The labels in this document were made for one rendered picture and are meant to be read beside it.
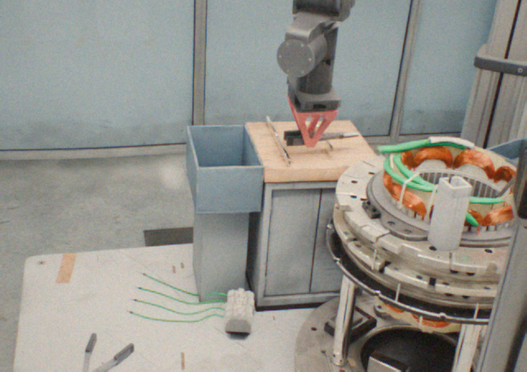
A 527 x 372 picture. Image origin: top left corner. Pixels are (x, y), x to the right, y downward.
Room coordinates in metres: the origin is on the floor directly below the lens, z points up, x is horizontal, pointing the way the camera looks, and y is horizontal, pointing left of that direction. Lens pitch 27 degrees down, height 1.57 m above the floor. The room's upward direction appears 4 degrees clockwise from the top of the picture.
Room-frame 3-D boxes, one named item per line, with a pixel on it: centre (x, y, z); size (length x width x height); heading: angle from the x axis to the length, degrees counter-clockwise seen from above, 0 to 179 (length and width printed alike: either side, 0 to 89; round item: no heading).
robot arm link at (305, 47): (1.03, -0.07, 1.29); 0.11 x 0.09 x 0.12; 158
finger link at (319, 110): (1.07, -0.08, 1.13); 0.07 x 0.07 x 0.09; 13
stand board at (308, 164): (1.12, -0.09, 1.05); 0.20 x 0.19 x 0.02; 103
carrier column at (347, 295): (0.87, -0.15, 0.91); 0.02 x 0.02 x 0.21
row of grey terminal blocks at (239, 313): (0.98, 0.01, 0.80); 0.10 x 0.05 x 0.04; 179
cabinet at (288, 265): (1.12, -0.09, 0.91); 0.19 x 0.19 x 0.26; 13
